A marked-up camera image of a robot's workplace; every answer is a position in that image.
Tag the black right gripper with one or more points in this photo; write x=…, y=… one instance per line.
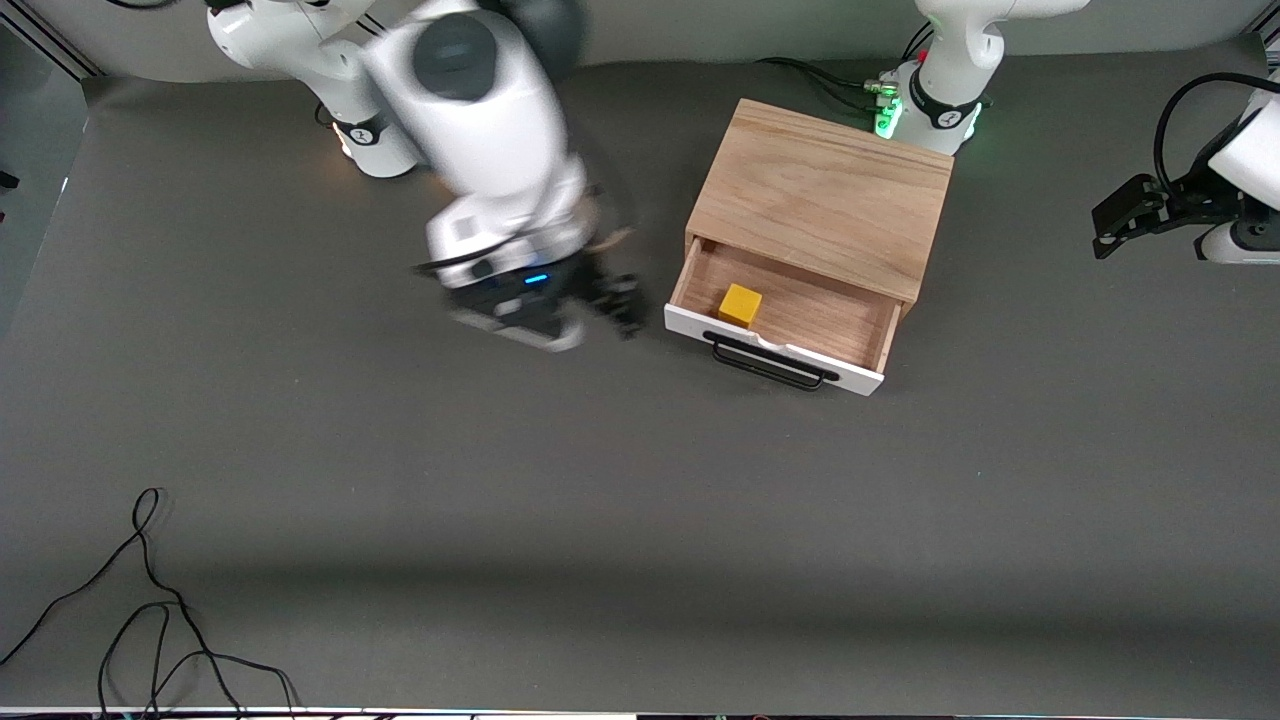
x=597, y=281

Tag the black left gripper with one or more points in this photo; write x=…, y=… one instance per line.
x=1192, y=199

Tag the yellow cube block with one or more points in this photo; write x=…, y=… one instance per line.
x=740, y=305

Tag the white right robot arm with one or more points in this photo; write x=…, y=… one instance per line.
x=490, y=130

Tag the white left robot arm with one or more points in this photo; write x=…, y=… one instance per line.
x=945, y=100

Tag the wooden drawer cabinet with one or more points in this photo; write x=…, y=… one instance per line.
x=820, y=190

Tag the tan tape tab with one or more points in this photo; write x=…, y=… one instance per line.
x=615, y=238

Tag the dark grey table mat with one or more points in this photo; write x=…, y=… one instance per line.
x=640, y=500

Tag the aluminium frame rail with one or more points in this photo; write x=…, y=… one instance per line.
x=60, y=45
x=1270, y=45

